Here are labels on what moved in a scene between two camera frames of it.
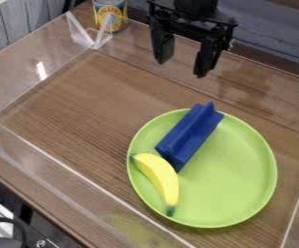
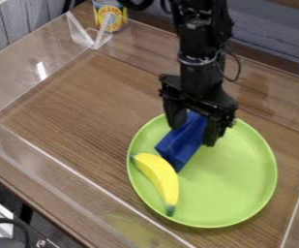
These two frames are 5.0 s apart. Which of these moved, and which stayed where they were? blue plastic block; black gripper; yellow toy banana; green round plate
Moved: black gripper
Stayed: green round plate; yellow toy banana; blue plastic block
